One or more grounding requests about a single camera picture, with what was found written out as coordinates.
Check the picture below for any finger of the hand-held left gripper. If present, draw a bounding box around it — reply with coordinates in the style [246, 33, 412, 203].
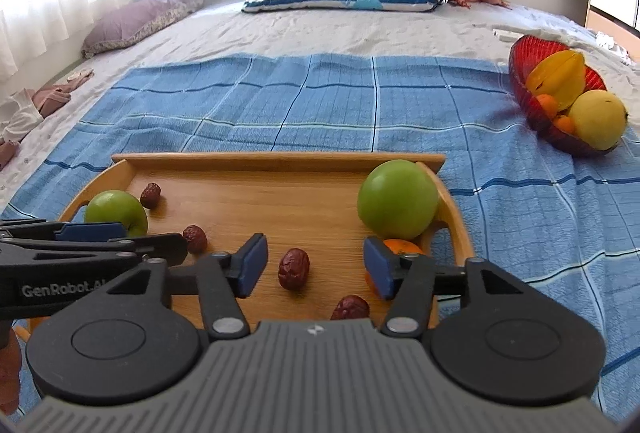
[0, 232, 190, 267]
[0, 220, 127, 243]

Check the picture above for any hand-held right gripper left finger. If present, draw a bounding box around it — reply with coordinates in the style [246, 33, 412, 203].
[102, 233, 269, 341]

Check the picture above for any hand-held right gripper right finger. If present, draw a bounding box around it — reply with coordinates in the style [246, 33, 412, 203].
[363, 236, 536, 339]

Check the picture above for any small orange mandarin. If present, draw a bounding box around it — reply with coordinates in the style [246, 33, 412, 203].
[365, 238, 425, 296]

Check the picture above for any small green apple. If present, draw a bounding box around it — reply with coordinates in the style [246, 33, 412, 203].
[83, 190, 149, 238]

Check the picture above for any wooden tray with handles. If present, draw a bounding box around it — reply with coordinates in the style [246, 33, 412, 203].
[14, 152, 477, 344]

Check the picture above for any person's left hand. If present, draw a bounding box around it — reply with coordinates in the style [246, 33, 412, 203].
[0, 338, 24, 415]

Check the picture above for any red jujube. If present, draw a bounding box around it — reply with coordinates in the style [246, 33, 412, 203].
[330, 294, 371, 321]
[278, 248, 311, 291]
[139, 183, 162, 208]
[181, 225, 208, 255]

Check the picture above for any large green apple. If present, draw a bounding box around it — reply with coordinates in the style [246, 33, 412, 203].
[357, 160, 440, 241]

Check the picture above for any white garment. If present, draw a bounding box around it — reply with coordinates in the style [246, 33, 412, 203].
[0, 90, 44, 144]

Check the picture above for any pink garment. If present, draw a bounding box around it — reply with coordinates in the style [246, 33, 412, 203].
[31, 82, 74, 120]

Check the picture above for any blue checked blanket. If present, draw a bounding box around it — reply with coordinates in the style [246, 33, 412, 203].
[0, 53, 640, 414]

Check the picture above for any purple pillow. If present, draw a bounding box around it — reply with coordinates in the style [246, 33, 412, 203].
[81, 0, 211, 60]

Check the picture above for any grey bed sheet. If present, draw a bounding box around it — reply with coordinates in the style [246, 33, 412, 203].
[0, 0, 640, 214]

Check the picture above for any red glass bowl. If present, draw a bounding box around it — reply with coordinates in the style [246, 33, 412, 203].
[509, 35, 623, 158]

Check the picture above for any yellow starfruit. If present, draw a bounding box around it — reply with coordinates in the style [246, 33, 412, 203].
[525, 49, 587, 112]

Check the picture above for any yellow pear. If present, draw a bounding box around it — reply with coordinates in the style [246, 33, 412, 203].
[567, 89, 629, 151]

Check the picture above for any white crumpled item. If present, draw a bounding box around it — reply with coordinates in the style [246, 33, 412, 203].
[594, 30, 634, 62]

